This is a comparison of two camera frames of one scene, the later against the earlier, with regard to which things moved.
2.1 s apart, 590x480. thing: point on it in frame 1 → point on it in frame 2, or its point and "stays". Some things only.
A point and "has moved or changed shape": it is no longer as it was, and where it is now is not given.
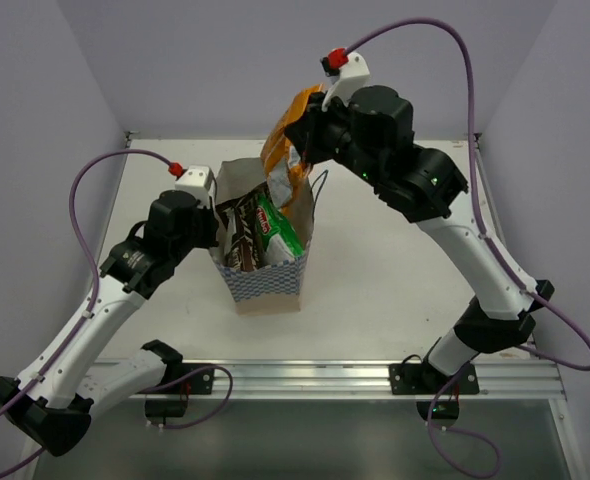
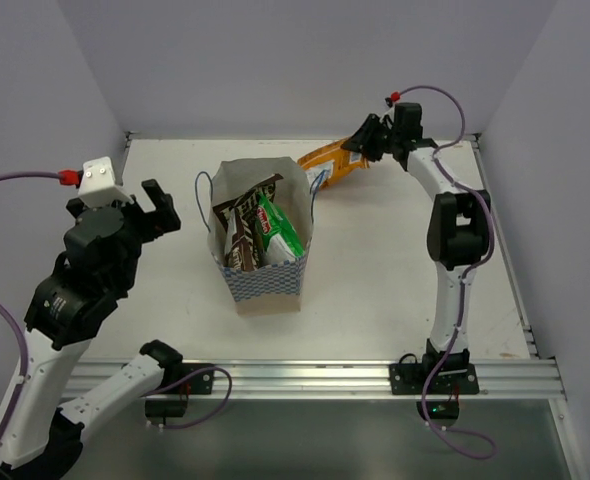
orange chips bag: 286,172 has moved or changed shape
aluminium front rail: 377,379 stays
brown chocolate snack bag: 244,251 stays
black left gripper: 208,226 → 151,218
